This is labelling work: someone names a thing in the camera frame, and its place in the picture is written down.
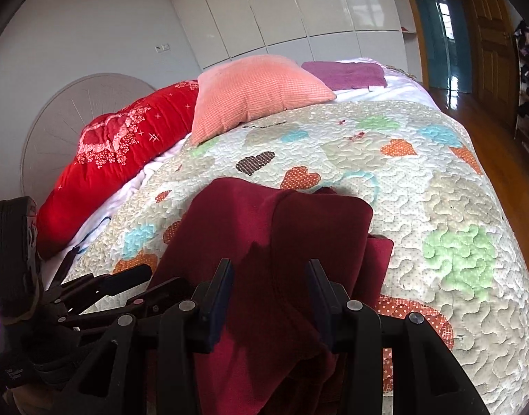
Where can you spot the wooden panel door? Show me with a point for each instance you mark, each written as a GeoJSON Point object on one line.
{"type": "Point", "coordinates": [489, 52]}

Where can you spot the round grey headboard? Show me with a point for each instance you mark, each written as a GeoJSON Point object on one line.
{"type": "Point", "coordinates": [61, 129]}

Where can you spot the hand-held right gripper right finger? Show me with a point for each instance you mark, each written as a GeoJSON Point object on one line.
{"type": "Point", "coordinates": [318, 300]}

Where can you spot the white wall switch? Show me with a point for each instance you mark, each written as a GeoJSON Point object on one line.
{"type": "Point", "coordinates": [162, 47]}

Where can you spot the heart patterned quilt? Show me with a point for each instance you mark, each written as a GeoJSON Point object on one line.
{"type": "Point", "coordinates": [420, 181]}

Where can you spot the glossy white wardrobe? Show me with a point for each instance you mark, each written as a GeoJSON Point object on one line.
{"type": "Point", "coordinates": [290, 0]}

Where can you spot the red embroidered pillow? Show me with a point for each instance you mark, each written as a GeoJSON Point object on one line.
{"type": "Point", "coordinates": [117, 147]}

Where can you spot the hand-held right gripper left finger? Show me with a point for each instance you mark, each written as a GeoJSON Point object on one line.
{"type": "Point", "coordinates": [219, 296]}

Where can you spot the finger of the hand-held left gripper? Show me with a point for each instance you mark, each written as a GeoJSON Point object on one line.
{"type": "Point", "coordinates": [160, 296]}
{"type": "Point", "coordinates": [130, 277]}

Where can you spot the purple towel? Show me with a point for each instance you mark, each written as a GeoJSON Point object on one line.
{"type": "Point", "coordinates": [346, 73]}

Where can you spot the pink ribbed pillow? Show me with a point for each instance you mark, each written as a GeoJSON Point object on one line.
{"type": "Point", "coordinates": [255, 90]}

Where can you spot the dark red pants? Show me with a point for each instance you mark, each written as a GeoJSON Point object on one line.
{"type": "Point", "coordinates": [268, 233]}

